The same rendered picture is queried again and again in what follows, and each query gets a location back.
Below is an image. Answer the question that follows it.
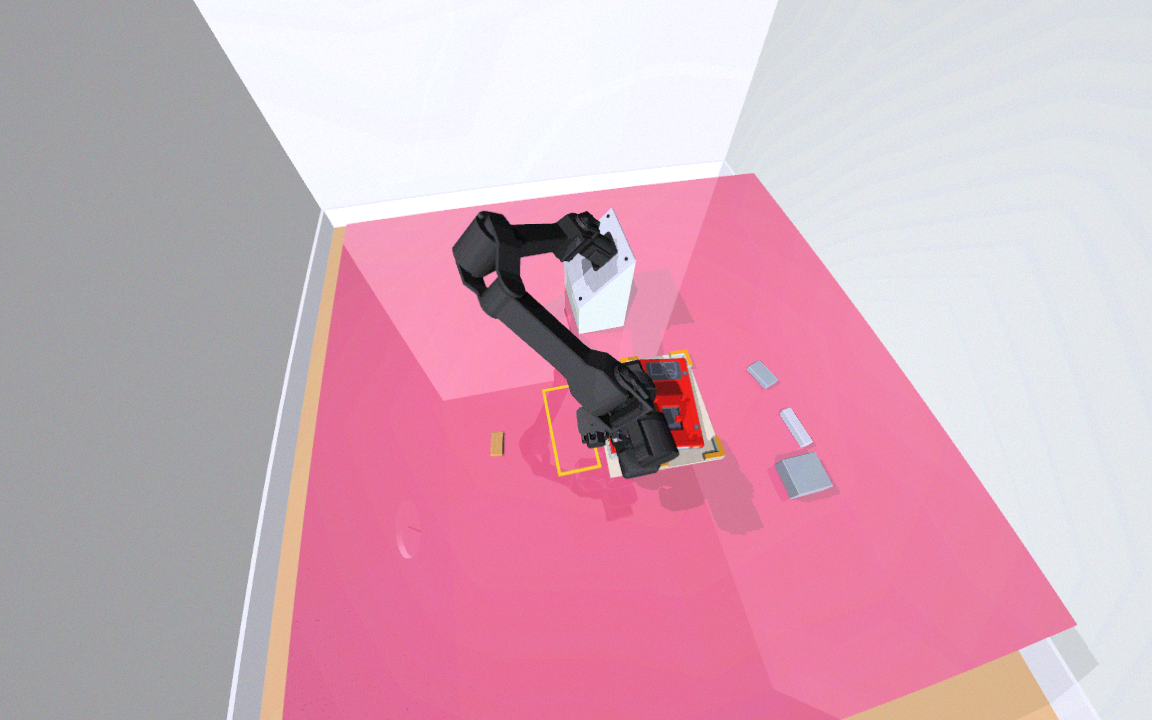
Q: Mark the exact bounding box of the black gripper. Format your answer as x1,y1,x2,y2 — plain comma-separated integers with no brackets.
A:
614,429,661,479

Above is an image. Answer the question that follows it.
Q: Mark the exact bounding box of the yellow rectangular outline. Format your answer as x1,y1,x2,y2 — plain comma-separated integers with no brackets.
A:
541,385,602,476

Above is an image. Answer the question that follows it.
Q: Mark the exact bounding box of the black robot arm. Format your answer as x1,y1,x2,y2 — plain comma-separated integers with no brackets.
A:
452,211,679,468

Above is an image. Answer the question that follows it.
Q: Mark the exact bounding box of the white rectangular bar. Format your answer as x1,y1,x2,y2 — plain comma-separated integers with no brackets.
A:
780,407,813,447

